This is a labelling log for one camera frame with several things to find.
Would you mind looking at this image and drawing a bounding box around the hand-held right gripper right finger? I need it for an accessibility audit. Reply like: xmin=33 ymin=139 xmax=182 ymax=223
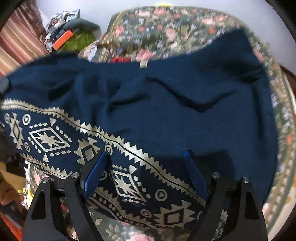
xmin=183 ymin=149 xmax=269 ymax=241

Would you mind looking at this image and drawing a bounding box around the striped pink curtain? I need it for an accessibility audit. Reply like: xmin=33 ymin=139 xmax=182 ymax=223
xmin=0 ymin=2 xmax=50 ymax=77

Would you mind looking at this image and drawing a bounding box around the dark teal cloth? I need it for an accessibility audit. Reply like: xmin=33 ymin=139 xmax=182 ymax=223
xmin=62 ymin=19 xmax=101 ymax=33

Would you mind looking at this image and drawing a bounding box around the pile of printed clutter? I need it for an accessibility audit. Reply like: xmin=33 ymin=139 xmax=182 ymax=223
xmin=45 ymin=9 xmax=80 ymax=50

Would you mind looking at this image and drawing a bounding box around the floral blanket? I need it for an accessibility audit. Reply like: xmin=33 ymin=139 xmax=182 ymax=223
xmin=25 ymin=6 xmax=296 ymax=241

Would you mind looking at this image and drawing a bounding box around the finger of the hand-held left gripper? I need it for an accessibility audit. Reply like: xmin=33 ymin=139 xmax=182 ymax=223
xmin=0 ymin=77 xmax=11 ymax=94

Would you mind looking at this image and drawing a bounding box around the orange box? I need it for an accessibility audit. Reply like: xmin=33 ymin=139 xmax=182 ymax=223
xmin=52 ymin=30 xmax=75 ymax=50

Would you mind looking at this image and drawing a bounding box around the navy patterned garment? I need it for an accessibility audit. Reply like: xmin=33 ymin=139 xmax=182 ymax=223
xmin=0 ymin=28 xmax=279 ymax=230

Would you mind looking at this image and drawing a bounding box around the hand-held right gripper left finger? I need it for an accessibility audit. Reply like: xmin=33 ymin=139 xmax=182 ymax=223
xmin=22 ymin=151 xmax=111 ymax=241

